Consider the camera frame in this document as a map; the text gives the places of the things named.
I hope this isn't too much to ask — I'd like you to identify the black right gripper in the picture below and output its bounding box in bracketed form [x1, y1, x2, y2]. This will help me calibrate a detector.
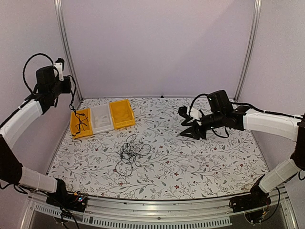
[180, 111, 224, 140]

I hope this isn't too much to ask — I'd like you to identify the black thin cable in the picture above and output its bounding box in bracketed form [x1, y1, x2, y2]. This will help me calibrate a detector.
[68, 75, 91, 137]

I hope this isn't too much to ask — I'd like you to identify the black cable pile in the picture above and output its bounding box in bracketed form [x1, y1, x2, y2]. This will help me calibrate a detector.
[114, 133, 153, 177]

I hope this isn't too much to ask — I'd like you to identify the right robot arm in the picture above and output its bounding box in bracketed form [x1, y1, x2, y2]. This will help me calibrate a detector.
[178, 90, 305, 208]

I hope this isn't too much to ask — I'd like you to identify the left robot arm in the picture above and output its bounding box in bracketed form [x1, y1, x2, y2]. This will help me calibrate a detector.
[0, 62, 71, 207]

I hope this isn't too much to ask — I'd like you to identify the left yellow plastic bin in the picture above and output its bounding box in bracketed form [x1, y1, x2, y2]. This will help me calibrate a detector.
[70, 108, 93, 139]

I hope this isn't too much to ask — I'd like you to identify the yellow plastic bin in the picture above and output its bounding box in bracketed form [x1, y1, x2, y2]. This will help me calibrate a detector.
[109, 99, 135, 129]
[70, 108, 93, 139]

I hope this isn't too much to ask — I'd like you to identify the floral table cloth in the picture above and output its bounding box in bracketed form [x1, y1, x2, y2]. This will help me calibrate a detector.
[48, 98, 268, 200]

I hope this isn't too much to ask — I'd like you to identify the white translucent plastic bin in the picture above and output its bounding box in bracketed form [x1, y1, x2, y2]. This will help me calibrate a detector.
[90, 104, 114, 134]

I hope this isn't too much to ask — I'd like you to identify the right yellow plastic bin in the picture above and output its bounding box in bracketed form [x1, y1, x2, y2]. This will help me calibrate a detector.
[109, 99, 135, 129]

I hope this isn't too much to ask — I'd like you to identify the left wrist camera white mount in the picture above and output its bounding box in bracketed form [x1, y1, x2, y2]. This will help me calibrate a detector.
[53, 58, 64, 82]

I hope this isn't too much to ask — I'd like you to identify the back aluminium floor rail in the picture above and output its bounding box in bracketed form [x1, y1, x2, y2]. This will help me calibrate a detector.
[81, 95, 236, 100]

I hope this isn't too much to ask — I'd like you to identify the left aluminium corner post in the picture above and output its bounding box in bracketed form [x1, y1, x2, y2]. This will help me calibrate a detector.
[54, 0, 83, 101]

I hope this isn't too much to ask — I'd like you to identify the aluminium corner post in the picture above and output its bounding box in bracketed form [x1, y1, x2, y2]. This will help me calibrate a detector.
[234, 0, 262, 101]
[54, 0, 83, 101]

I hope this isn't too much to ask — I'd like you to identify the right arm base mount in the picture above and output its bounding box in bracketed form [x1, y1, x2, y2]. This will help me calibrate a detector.
[229, 186, 271, 224]

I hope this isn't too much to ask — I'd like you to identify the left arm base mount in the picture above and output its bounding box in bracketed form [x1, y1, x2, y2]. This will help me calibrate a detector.
[46, 178, 88, 212]

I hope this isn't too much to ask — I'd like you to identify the aluminium front rail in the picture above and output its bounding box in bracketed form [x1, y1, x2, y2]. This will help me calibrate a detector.
[21, 186, 301, 229]

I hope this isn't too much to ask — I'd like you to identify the right aluminium corner post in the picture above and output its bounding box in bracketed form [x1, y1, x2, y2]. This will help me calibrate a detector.
[234, 0, 262, 101]

